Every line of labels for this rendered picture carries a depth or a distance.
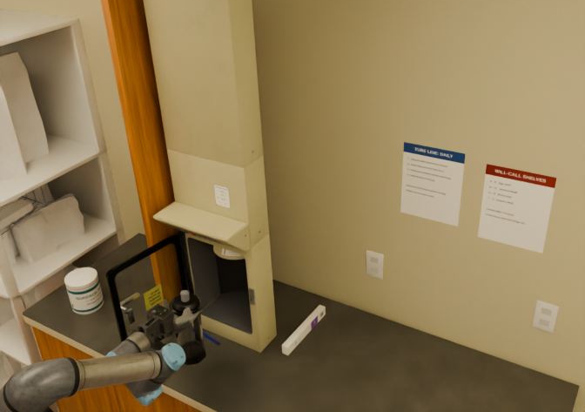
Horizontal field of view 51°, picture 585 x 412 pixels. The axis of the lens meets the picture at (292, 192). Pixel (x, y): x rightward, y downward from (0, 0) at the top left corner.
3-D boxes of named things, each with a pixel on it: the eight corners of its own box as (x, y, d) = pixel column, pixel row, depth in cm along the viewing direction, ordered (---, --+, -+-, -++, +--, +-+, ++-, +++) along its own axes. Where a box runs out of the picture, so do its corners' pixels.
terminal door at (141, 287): (191, 319, 239) (178, 233, 219) (127, 363, 219) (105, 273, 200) (191, 318, 239) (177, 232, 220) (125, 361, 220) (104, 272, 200)
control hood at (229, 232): (178, 225, 220) (174, 200, 215) (251, 248, 205) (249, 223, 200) (156, 240, 212) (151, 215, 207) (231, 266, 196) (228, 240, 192)
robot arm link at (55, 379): (21, 349, 142) (179, 334, 180) (0, 374, 146) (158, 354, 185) (34, 395, 136) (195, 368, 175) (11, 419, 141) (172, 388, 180)
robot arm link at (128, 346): (111, 388, 181) (93, 366, 181) (138, 364, 189) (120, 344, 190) (120, 379, 176) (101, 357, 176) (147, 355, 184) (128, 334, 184)
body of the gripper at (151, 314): (176, 309, 195) (149, 332, 186) (179, 330, 199) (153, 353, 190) (158, 302, 198) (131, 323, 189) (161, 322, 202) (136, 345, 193)
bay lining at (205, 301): (235, 278, 256) (227, 206, 239) (287, 297, 243) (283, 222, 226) (198, 312, 238) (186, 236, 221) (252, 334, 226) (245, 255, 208)
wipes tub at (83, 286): (89, 291, 265) (82, 263, 258) (110, 300, 259) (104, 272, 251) (65, 308, 255) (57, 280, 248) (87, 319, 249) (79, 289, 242)
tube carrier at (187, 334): (189, 339, 221) (184, 290, 212) (212, 348, 216) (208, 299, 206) (169, 356, 213) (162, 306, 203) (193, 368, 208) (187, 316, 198)
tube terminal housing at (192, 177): (231, 290, 261) (211, 123, 224) (296, 314, 246) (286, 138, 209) (193, 324, 243) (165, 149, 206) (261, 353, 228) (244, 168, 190)
